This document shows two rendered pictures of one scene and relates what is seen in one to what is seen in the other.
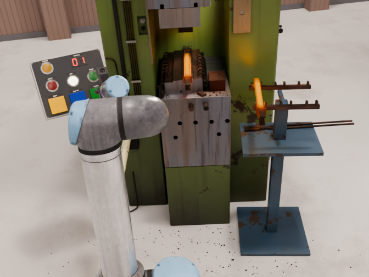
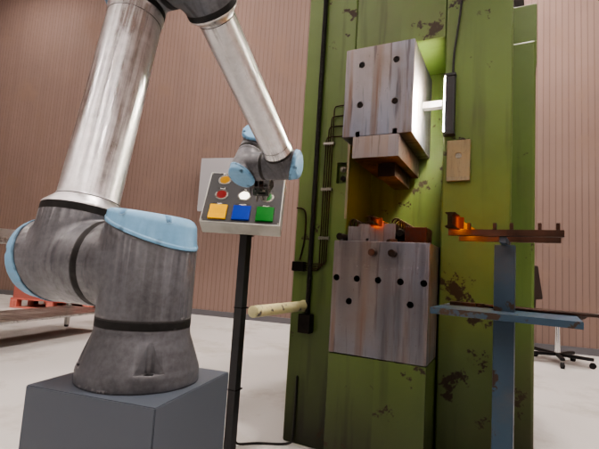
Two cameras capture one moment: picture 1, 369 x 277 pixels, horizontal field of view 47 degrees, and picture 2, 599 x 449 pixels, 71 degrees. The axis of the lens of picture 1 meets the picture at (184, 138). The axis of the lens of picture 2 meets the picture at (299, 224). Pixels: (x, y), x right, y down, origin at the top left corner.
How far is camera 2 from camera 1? 1.30 m
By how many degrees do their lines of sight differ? 46
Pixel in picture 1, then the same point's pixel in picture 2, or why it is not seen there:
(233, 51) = (447, 207)
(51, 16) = not seen: hidden behind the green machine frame
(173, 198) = (332, 414)
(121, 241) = (94, 120)
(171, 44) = not seen: hidden behind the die
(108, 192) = (109, 43)
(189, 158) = (364, 340)
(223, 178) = (414, 393)
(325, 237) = not seen: outside the picture
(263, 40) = (489, 193)
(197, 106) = (382, 254)
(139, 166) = (307, 368)
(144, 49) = (340, 200)
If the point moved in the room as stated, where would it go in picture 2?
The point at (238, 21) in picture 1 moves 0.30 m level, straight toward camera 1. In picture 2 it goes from (453, 165) to (432, 145)
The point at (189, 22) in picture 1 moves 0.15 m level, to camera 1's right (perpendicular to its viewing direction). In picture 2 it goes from (385, 151) to (422, 148)
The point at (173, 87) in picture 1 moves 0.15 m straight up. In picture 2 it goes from (358, 232) to (360, 197)
